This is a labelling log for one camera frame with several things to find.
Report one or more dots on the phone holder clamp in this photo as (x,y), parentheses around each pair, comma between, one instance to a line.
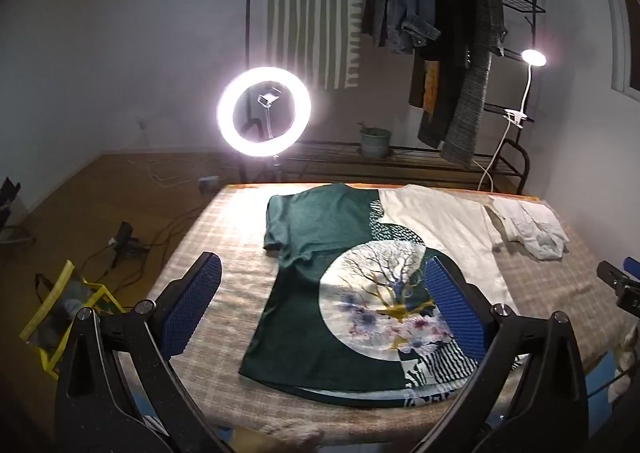
(268,98)

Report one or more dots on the black chair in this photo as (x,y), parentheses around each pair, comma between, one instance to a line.
(7,195)

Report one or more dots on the small black tripod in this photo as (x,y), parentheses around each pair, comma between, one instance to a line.
(125,239)

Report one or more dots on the yellow-trimmed clear bag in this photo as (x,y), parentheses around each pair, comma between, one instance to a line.
(60,303)

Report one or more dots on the black metal tube frame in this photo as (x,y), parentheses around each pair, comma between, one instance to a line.
(523,153)

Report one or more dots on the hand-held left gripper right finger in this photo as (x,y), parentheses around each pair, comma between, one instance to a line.
(454,313)

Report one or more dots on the grey plaid coat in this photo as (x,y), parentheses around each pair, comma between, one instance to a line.
(470,108)

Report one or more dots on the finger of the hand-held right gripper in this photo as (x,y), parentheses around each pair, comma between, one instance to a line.
(632,267)
(612,278)

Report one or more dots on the green and white printed t-shirt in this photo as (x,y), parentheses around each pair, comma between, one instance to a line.
(300,313)

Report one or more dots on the yellow patterned garment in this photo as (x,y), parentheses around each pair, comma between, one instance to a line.
(431,88)

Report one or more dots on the beige checked blanket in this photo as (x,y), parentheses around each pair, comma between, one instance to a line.
(225,233)

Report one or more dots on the small white garment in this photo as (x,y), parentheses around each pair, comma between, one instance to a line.
(535,228)

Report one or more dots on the white clip lamp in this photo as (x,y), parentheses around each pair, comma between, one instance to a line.
(534,57)

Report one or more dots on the green striped wall hanging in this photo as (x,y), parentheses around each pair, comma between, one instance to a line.
(300,33)

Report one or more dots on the black metal clothes rack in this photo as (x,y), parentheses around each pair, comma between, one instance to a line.
(325,153)

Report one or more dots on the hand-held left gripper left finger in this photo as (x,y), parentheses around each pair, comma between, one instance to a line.
(196,302)

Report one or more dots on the potted plant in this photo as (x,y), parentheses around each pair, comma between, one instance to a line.
(375,143)

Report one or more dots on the window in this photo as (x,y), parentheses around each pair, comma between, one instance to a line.
(631,33)

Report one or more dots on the white crumpled cloth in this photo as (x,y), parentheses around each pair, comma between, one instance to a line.
(630,353)

